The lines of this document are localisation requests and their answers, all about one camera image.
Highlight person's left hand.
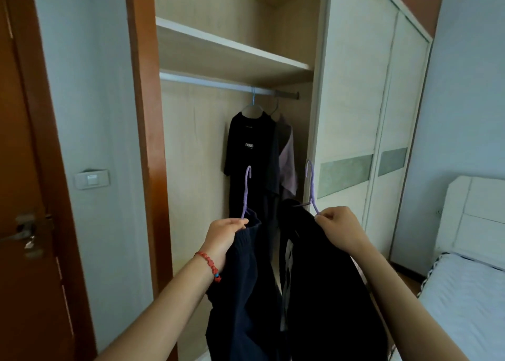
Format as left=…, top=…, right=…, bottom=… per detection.
left=201, top=217, right=250, bottom=273

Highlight person's right hand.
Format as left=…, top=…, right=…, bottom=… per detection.
left=314, top=206, right=370, bottom=257

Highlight purple wire hanger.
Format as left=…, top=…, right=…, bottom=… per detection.
left=301, top=159, right=322, bottom=217
left=240, top=165, right=253, bottom=220

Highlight navy printed shorts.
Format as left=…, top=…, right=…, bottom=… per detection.
left=205, top=208, right=285, bottom=361

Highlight black long trousers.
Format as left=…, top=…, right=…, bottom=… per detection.
left=278, top=198, right=389, bottom=361

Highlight grey t-shirt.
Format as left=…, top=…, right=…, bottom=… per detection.
left=270, top=114, right=299, bottom=202

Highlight white and brown wardrobe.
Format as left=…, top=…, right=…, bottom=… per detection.
left=124, top=0, right=449, bottom=361

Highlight black Li-Ning t-shirt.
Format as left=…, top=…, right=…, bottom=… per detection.
left=224, top=111, right=281, bottom=263

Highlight white wardrobe sliding door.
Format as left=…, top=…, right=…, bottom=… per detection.
left=362, top=11, right=433, bottom=257
left=301, top=0, right=400, bottom=263

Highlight blue wire hanger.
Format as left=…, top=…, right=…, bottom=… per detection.
left=240, top=86, right=266, bottom=119
left=269, top=96, right=283, bottom=123

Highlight person's left forearm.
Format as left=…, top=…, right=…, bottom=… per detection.
left=94, top=254, right=221, bottom=361

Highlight person's right forearm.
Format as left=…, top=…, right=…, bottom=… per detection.
left=351, top=242, right=470, bottom=361

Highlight wardrobe shelf board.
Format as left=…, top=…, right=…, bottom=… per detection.
left=155, top=16, right=315, bottom=87

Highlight white quilted mattress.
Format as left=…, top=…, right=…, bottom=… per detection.
left=418, top=252, right=505, bottom=361

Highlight brown wooden door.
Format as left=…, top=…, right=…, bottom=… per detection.
left=0, top=0, right=76, bottom=361

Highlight red bead bracelet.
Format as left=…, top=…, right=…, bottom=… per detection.
left=194, top=250, right=223, bottom=283

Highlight white bed frame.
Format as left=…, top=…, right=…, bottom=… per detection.
left=432, top=175, right=505, bottom=273

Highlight white light switch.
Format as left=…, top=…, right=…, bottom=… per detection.
left=75, top=169, right=111, bottom=191

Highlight silver wardrobe hanging rail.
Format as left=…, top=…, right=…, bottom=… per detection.
left=159, top=71, right=300, bottom=100

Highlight metal door handle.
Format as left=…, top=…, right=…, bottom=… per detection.
left=0, top=213, right=54, bottom=259

